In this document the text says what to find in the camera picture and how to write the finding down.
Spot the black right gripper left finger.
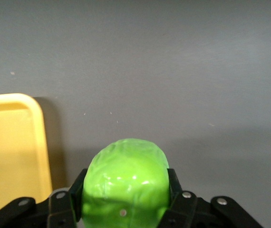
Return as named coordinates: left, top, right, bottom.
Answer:
left=48, top=168, right=88, bottom=228

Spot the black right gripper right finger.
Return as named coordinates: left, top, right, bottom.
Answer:
left=159, top=168, right=198, bottom=228

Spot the green plastic cabbage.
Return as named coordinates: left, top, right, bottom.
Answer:
left=81, top=138, right=170, bottom=228

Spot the yellow plastic tray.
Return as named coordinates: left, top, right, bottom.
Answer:
left=0, top=93, right=53, bottom=220

